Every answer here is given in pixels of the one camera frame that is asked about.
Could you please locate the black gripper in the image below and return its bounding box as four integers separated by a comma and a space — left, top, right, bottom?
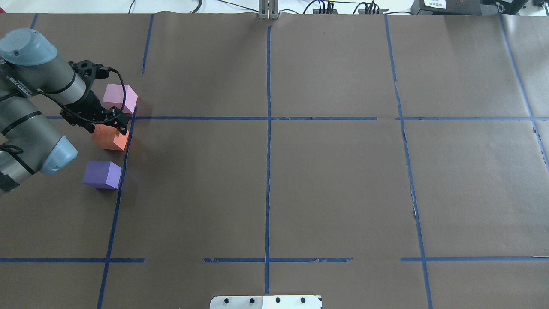
60, 91, 129, 136

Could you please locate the orange foam block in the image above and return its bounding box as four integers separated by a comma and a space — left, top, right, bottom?
91, 124, 130, 151

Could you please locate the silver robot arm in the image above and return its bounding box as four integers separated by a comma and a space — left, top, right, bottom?
0, 29, 128, 194

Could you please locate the light pink foam block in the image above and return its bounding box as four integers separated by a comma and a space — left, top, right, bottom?
101, 84, 139, 114

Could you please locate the dark purple foam block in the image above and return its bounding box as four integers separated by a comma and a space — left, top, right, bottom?
82, 161, 122, 190

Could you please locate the black power strip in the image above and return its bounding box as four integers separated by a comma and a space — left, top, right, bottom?
303, 0, 389, 15

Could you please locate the black computer box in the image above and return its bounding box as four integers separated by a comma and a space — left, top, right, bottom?
410, 0, 528, 16

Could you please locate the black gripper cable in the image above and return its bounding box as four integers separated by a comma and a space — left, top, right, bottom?
0, 67, 128, 157

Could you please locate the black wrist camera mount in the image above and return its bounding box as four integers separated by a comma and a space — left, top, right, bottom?
68, 60, 110, 87

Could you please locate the aluminium frame post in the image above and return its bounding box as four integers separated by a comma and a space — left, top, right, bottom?
257, 0, 280, 20

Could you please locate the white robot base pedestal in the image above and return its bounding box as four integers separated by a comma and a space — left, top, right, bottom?
209, 295, 323, 309

